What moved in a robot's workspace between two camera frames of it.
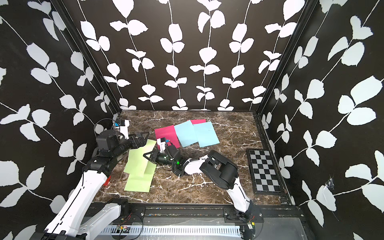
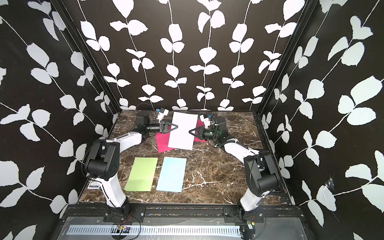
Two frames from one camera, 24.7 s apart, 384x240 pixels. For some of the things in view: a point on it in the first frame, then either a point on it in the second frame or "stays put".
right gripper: [156, 155] → [202, 133]
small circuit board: [121, 229] stays put
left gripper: [142, 143] → [162, 127]
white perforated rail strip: [206, 230] stays put
